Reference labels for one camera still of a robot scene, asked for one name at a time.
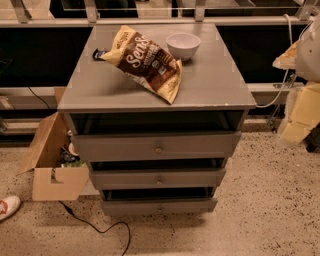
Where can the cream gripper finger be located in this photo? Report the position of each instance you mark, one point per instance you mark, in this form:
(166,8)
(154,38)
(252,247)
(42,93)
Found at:
(287,60)

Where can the grey top drawer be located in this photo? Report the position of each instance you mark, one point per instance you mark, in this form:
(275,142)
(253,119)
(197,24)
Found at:
(133,147)

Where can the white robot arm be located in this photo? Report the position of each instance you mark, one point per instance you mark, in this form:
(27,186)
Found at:
(303,56)

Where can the grey drawer cabinet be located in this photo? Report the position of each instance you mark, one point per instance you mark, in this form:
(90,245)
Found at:
(133,121)

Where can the grey bottom drawer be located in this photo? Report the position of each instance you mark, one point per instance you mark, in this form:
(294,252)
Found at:
(149,207)

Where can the yellow foam padded block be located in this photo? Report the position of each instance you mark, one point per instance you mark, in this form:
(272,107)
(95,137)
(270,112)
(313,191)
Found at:
(302,113)

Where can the white bowl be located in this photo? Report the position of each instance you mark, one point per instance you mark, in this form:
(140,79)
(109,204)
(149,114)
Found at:
(183,45)

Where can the brown yellow chip bag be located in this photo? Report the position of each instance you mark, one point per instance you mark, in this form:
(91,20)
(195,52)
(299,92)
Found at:
(145,62)

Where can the small dark blue packet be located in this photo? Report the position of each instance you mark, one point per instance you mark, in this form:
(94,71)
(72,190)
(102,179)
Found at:
(98,55)

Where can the cardboard box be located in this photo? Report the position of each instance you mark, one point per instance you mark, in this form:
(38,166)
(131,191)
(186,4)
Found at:
(51,181)

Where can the white red shoe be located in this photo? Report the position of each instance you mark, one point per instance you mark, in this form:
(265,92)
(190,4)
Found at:
(9,206)

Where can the metal railing frame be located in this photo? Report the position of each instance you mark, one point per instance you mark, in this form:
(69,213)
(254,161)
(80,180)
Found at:
(46,22)

